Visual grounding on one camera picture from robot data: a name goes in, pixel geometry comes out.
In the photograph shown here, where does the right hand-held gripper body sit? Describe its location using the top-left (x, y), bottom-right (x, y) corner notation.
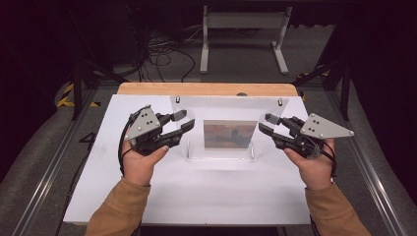
top-left (273, 113), bottom-right (355, 158)

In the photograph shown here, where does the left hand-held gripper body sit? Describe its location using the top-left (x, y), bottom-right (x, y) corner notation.
top-left (124, 104), bottom-right (181, 156)

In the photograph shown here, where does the picture card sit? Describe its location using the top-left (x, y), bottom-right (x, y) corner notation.
top-left (203, 119), bottom-right (259, 150)

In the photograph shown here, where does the clear acrylic photo frame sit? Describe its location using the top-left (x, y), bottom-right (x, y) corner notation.
top-left (170, 95), bottom-right (289, 162)

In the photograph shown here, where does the person's right hand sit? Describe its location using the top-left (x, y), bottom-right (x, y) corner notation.
top-left (283, 138), bottom-right (336, 191)

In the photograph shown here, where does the person's left hand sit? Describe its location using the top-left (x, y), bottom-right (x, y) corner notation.
top-left (121, 139), bottom-right (170, 187)

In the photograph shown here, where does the wooden table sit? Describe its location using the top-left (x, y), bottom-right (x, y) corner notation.
top-left (116, 82), bottom-right (299, 97)

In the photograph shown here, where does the black metal stand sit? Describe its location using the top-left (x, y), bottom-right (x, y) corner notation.
top-left (293, 58), bottom-right (353, 121)
top-left (70, 58), bottom-right (129, 121)

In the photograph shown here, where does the white table board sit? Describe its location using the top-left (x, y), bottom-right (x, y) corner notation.
top-left (63, 93), bottom-right (313, 227)

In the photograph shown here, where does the white metal stand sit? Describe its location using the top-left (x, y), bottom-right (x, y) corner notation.
top-left (200, 4), bottom-right (293, 76)

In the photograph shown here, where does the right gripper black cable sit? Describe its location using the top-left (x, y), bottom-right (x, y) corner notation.
top-left (319, 140), bottom-right (338, 180)

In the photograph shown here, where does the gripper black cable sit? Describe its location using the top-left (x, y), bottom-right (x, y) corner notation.
top-left (117, 107), bottom-right (147, 176)
top-left (319, 140), bottom-right (338, 180)

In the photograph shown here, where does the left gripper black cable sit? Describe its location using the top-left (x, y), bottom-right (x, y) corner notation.
top-left (117, 107), bottom-right (147, 176)

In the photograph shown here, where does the tangle of black floor cables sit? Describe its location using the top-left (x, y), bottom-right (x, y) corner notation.
top-left (137, 30), bottom-right (198, 83)

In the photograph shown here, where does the aluminium rail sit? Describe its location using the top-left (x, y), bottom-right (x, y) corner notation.
top-left (326, 89), bottom-right (407, 236)
top-left (11, 88), bottom-right (99, 236)

